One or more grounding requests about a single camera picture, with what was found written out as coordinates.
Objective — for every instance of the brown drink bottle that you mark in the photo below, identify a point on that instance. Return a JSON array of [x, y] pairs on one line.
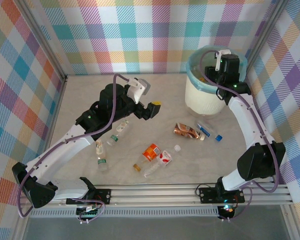
[[186, 130]]

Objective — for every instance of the clear bottle orange label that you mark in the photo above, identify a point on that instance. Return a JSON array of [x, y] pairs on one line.
[[152, 151]]

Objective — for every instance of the clear bottle red white label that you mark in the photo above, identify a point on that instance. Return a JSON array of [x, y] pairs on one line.
[[165, 157]]

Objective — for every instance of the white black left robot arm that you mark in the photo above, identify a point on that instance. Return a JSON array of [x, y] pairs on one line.
[[60, 150]]

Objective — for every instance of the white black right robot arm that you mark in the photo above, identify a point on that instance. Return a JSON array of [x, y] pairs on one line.
[[247, 122]]

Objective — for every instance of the white plastic bin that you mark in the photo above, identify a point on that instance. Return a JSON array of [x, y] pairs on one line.
[[205, 97]]

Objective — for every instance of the small bottle beige green label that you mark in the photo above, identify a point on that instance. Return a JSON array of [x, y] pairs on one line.
[[122, 126]]

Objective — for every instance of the small clear bottle green label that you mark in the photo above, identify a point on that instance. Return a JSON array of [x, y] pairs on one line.
[[113, 138]]

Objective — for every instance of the bottle white orange label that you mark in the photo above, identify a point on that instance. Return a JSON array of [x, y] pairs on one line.
[[99, 148]]

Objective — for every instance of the water bottle green label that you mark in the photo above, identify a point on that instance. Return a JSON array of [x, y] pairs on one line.
[[102, 162]]

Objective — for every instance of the plaid backdrop cloth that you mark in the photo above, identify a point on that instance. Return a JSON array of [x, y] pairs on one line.
[[10, 100], [140, 37], [290, 100]]

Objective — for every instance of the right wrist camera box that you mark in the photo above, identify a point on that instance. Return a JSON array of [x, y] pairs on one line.
[[218, 62]]

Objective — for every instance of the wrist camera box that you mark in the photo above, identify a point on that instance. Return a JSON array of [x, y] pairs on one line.
[[137, 90], [218, 62]]

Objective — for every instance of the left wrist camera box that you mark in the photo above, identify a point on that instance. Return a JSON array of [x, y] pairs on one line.
[[137, 90]]

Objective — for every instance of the aluminium side rail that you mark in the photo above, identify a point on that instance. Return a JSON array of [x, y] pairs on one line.
[[55, 112], [251, 105]]

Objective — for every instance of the aluminium frame post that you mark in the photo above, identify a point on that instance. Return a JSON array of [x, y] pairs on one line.
[[46, 37], [266, 27]]

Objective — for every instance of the aluminium mounting rail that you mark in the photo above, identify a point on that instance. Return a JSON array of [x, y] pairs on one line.
[[152, 195]]

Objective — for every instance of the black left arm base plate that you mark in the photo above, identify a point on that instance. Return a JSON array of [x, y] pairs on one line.
[[103, 195]]

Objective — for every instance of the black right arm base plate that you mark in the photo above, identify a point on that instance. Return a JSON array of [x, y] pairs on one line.
[[206, 195]]

